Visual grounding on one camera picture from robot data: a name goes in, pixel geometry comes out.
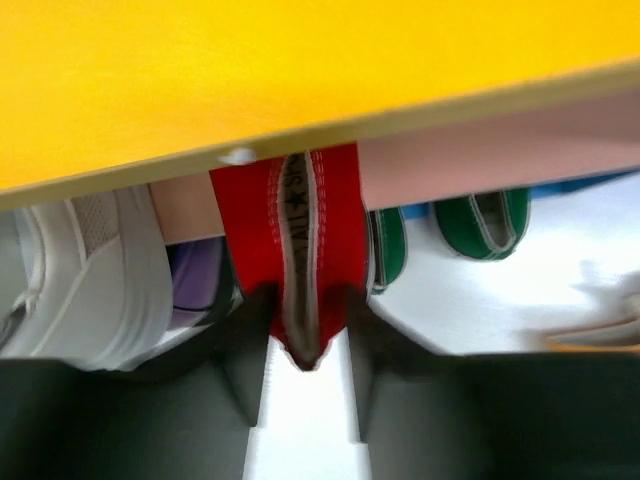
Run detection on purple sneaker right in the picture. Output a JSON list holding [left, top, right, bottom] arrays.
[[167, 237, 236, 332]]

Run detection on blue yellow shoe shelf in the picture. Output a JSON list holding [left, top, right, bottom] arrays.
[[0, 0, 640, 246]]

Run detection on orange sneaker on side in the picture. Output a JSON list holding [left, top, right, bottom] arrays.
[[543, 261, 639, 355]]

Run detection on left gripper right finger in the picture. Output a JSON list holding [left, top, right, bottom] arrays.
[[346, 288, 639, 479]]

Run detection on white sneaker right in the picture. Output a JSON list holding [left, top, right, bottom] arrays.
[[0, 185, 175, 372]]

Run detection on green sneaker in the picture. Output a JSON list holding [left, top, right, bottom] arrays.
[[369, 207, 408, 295], [433, 187, 530, 261]]

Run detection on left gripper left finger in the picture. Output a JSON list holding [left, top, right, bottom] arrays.
[[1, 284, 277, 479]]

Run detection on red sneaker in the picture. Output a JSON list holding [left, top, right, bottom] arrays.
[[209, 144, 371, 371]]

